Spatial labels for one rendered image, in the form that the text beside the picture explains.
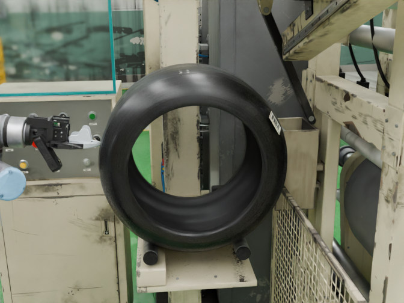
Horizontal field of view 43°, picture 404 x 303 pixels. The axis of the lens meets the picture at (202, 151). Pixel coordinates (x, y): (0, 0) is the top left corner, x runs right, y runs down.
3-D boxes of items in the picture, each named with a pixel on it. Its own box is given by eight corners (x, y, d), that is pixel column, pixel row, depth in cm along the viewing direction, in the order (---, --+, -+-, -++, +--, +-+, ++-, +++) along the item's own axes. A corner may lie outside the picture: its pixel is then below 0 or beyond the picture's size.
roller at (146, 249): (144, 217, 185) (143, 206, 184) (157, 217, 185) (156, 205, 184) (143, 266, 152) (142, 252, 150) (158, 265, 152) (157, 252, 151)
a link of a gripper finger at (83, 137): (101, 130, 147) (68, 128, 145) (100, 150, 148) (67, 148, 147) (101, 128, 150) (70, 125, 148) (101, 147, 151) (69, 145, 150)
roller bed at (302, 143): (263, 191, 202) (265, 118, 194) (299, 189, 204) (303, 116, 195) (275, 211, 184) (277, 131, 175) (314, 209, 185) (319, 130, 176)
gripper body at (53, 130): (68, 122, 144) (24, 119, 143) (67, 151, 147) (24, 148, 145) (72, 116, 152) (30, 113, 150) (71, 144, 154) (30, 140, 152)
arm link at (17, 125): (6, 151, 144) (15, 141, 153) (24, 152, 145) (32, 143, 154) (6, 120, 142) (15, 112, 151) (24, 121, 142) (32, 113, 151)
